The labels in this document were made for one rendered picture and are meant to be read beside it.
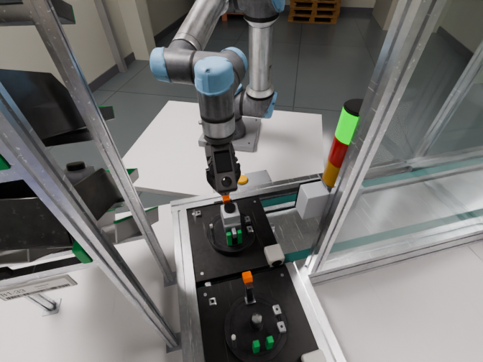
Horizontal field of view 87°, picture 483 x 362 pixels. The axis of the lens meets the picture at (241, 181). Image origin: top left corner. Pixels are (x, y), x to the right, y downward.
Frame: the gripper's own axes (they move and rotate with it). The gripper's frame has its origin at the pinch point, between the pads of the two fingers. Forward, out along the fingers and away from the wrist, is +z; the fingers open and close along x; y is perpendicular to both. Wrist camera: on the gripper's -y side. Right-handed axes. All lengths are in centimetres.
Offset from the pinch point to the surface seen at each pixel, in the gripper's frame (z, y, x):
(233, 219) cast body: -0.1, -8.9, -0.3
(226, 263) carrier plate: 10.2, -15.2, 3.4
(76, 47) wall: 54, 330, 123
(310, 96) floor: 109, 235, -155
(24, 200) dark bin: -29.7, -20.8, 28.1
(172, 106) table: 22, 94, 14
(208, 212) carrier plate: 10.3, 2.8, 5.3
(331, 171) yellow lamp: -22.5, -19.0, -16.7
